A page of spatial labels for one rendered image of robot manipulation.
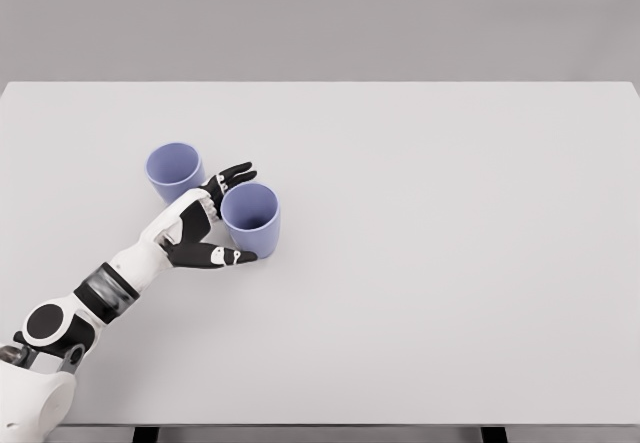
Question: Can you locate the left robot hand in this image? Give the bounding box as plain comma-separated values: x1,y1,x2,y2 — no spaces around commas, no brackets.
138,161,259,268

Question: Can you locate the lavender blue cup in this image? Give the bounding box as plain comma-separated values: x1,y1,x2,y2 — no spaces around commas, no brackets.
145,142,207,207
220,181,282,260

